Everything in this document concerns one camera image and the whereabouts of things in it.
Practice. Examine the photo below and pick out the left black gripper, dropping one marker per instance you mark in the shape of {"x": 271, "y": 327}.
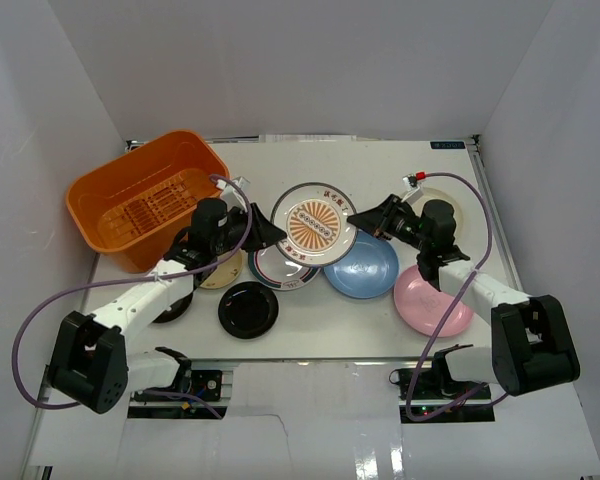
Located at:
{"x": 250, "y": 230}

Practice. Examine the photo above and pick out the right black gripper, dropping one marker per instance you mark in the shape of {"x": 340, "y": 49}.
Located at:
{"x": 380, "y": 219}

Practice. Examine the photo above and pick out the green rimmed white plate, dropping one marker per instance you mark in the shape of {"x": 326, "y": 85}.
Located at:
{"x": 272, "y": 269}

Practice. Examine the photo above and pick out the blue plastic plate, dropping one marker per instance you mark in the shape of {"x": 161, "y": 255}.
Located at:
{"x": 367, "y": 271}

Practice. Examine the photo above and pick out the large orange sunburst plate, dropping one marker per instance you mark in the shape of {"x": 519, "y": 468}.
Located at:
{"x": 314, "y": 216}

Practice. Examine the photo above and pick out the cream white plate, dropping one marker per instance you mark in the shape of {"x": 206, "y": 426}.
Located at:
{"x": 418, "y": 199}

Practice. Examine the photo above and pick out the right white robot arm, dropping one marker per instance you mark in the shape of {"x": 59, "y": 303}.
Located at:
{"x": 531, "y": 346}

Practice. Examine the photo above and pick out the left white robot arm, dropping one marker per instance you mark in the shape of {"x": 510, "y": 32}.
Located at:
{"x": 90, "y": 361}

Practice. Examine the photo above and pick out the orange plastic bin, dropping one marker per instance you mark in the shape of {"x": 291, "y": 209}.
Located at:
{"x": 131, "y": 208}

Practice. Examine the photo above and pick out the beige small plate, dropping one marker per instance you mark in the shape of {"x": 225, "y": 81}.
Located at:
{"x": 227, "y": 271}

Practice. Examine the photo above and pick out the black plate centre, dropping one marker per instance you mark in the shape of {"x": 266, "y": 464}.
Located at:
{"x": 248, "y": 310}

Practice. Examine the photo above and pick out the black plate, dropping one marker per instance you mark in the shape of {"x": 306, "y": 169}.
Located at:
{"x": 175, "y": 310}
{"x": 248, "y": 310}

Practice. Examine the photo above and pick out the blue label sticker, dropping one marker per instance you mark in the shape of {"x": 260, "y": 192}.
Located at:
{"x": 447, "y": 145}

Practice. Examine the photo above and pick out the white paper sheets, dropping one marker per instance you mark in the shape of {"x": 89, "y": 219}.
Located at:
{"x": 305, "y": 138}

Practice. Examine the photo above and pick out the pink plastic plate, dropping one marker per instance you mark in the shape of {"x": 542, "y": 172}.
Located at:
{"x": 421, "y": 306}

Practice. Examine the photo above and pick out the black plate left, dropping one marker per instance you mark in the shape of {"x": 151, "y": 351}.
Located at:
{"x": 175, "y": 310}

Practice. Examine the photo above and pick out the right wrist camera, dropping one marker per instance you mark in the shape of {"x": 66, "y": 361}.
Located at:
{"x": 413, "y": 189}

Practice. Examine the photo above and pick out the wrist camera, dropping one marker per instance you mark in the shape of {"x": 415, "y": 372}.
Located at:
{"x": 230, "y": 195}
{"x": 413, "y": 189}

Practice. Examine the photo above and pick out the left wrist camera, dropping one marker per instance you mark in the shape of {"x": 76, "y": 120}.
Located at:
{"x": 230, "y": 195}

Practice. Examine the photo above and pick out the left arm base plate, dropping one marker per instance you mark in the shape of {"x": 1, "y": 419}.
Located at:
{"x": 190, "y": 387}

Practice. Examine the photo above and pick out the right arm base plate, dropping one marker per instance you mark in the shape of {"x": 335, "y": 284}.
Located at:
{"x": 429, "y": 396}

